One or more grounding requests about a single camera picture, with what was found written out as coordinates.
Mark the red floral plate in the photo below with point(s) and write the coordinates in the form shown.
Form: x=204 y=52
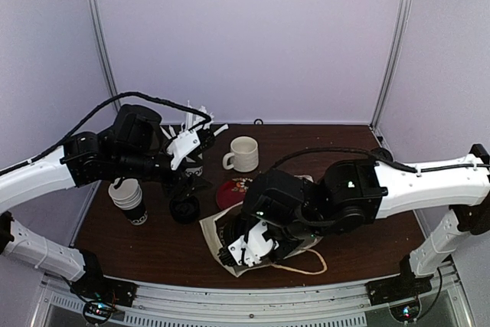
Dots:
x=232 y=192

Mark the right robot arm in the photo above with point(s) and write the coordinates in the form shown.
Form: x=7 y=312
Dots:
x=280 y=210

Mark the cream paper bag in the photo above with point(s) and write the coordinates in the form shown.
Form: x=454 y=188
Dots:
x=213 y=230

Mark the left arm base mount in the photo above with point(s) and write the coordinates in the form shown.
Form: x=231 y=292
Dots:
x=103 y=301

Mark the stack of black lids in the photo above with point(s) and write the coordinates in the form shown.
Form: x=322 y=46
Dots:
x=185 y=211

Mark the black paper coffee cup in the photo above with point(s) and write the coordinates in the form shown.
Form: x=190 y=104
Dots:
x=383 y=152

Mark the aluminium front rail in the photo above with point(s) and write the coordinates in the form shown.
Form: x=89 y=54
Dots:
x=341 y=304

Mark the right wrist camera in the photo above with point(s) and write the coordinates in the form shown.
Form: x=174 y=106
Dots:
x=249 y=249

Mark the stack of paper cups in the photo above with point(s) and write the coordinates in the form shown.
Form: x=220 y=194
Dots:
x=127 y=196

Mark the cream ceramic mug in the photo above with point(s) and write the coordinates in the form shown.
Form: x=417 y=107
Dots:
x=243 y=155

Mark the right corner metal post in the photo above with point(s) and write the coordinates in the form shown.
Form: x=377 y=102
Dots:
x=403 y=14

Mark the corner metal post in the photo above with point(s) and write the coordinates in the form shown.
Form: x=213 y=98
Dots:
x=403 y=14
x=101 y=46

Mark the wrapped white straws bundle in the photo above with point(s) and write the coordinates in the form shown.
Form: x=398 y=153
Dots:
x=193 y=119

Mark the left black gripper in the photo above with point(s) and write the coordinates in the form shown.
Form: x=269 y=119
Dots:
x=179 y=186

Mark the white cup holding straws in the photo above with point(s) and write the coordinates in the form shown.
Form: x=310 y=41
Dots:
x=193 y=168

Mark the left corner metal post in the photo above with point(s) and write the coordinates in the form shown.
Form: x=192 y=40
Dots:
x=101 y=46

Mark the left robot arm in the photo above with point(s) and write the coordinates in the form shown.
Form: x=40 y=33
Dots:
x=134 y=148

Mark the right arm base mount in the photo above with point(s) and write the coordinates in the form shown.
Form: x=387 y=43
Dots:
x=401 y=293

